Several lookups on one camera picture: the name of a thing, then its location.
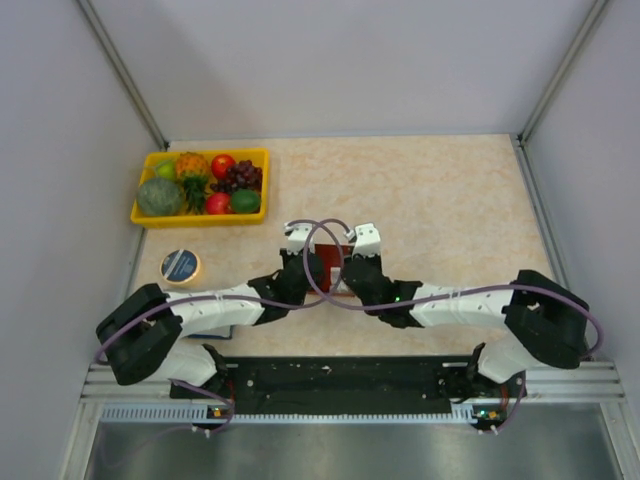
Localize purple cable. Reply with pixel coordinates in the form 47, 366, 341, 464
303, 217, 604, 434
93, 218, 346, 434

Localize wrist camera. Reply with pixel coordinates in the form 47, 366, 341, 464
345, 223, 381, 258
284, 220, 315, 255

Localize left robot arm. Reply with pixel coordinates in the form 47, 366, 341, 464
96, 253, 325, 398

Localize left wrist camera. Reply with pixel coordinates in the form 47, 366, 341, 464
284, 220, 315, 255

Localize green apple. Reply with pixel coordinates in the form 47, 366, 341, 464
153, 159, 177, 182

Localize orange pineapple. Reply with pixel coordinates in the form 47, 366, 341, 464
175, 152, 209, 214

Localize small clear plastic bag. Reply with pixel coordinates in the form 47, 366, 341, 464
329, 267, 341, 288

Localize red apple top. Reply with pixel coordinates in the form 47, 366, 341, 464
211, 154, 236, 180

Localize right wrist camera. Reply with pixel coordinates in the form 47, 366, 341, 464
345, 223, 381, 258

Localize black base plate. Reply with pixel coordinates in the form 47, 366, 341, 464
169, 354, 531, 416

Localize green melon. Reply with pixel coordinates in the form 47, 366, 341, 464
136, 177, 184, 217

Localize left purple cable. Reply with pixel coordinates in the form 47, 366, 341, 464
93, 218, 346, 434

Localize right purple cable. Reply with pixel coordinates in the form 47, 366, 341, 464
303, 217, 604, 434

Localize red paper box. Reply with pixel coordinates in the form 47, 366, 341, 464
315, 244, 354, 297

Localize purple grapes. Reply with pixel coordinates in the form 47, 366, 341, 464
210, 160, 263, 195

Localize grey cable duct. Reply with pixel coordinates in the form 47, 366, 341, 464
100, 403, 486, 425

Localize red apple bottom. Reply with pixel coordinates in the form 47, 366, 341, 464
205, 193, 232, 215

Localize green lime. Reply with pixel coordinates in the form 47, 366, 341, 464
229, 189, 261, 215

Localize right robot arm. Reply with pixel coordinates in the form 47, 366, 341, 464
341, 256, 589, 396

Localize red apple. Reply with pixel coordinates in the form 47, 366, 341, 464
211, 154, 236, 180
205, 193, 232, 215

